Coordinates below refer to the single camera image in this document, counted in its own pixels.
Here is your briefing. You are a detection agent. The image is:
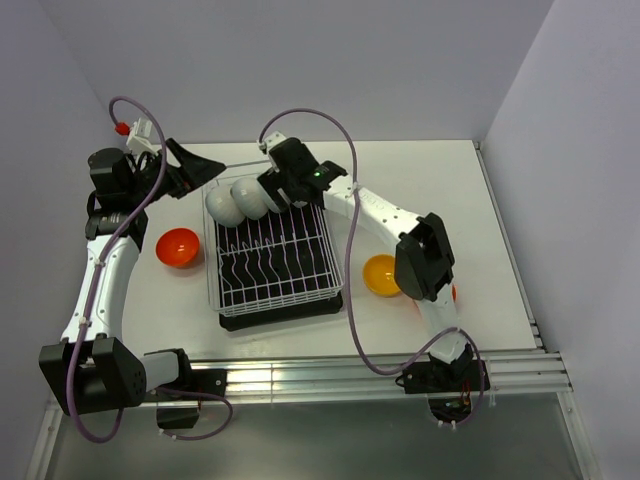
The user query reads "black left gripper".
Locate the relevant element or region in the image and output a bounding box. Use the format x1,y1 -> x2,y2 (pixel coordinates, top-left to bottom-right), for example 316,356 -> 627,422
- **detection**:
127,139 -> 225,208

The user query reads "white ribbed ceramic bowl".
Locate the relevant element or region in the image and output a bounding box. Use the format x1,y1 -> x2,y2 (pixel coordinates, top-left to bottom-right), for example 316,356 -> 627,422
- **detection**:
231,177 -> 269,220

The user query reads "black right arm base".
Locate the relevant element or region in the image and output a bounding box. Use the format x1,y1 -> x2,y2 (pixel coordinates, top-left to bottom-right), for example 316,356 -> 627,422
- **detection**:
395,359 -> 491,430

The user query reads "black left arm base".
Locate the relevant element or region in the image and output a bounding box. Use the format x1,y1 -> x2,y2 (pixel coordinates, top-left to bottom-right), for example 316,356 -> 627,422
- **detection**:
142,368 -> 234,441

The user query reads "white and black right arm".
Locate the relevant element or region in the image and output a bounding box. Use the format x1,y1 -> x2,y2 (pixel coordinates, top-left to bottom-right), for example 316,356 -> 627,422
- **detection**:
258,132 -> 473,390

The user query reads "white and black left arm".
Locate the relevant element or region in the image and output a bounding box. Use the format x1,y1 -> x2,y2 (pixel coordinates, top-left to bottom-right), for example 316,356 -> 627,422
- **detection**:
39,139 -> 226,415

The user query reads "black drip tray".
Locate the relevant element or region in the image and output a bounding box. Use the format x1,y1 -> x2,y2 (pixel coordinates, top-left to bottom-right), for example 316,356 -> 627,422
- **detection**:
213,180 -> 346,333

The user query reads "yellow plastic bowl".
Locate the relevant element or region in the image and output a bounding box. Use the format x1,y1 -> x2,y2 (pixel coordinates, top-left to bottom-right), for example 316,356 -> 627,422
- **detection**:
362,254 -> 400,297

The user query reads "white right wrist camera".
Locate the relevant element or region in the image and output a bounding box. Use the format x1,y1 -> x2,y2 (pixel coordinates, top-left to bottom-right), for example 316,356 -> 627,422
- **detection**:
257,131 -> 287,154

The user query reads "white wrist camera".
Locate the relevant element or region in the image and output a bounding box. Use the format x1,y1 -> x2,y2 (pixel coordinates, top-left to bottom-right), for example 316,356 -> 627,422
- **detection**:
257,131 -> 287,154
114,118 -> 156,157

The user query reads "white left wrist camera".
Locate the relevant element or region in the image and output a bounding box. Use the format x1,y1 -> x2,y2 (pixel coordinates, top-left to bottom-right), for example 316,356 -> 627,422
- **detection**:
114,118 -> 156,157

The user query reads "white wire dish rack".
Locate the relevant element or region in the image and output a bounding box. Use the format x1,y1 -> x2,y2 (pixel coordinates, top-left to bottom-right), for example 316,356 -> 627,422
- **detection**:
200,153 -> 348,319

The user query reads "aluminium frame rail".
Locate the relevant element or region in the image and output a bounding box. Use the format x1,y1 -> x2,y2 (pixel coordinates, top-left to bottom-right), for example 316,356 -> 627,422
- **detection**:
47,351 -> 574,410

